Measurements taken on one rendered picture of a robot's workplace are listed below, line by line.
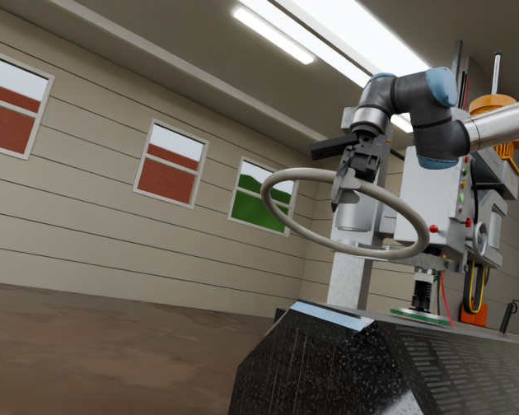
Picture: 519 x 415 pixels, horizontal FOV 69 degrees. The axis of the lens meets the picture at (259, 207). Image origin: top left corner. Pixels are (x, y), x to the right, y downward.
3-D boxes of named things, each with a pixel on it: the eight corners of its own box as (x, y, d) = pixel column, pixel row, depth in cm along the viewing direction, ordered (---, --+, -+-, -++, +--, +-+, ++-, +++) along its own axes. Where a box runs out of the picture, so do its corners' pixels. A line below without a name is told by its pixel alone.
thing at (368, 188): (313, 252, 140) (315, 244, 141) (452, 271, 105) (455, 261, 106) (227, 179, 111) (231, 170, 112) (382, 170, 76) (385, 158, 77)
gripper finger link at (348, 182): (356, 198, 79) (367, 168, 84) (329, 190, 81) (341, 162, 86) (354, 207, 81) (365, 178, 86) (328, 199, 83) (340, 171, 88)
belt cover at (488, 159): (467, 205, 226) (470, 179, 229) (516, 206, 208) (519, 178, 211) (399, 146, 161) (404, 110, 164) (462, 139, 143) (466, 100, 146)
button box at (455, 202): (454, 222, 147) (462, 154, 152) (461, 222, 145) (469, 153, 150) (447, 216, 141) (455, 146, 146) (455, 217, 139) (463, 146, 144)
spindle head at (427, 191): (424, 261, 179) (436, 173, 187) (474, 268, 164) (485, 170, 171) (390, 246, 155) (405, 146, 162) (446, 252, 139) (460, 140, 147)
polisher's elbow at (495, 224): (456, 243, 198) (460, 207, 201) (458, 249, 214) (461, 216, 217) (498, 248, 188) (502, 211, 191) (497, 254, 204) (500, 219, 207)
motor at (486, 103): (465, 177, 228) (473, 117, 235) (527, 175, 206) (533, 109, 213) (451, 161, 209) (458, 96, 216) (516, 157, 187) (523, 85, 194)
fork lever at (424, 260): (424, 268, 176) (425, 257, 177) (469, 274, 162) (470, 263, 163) (344, 255, 128) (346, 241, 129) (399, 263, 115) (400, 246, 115)
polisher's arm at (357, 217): (322, 226, 229) (329, 187, 234) (339, 236, 258) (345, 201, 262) (459, 242, 191) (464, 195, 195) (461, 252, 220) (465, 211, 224)
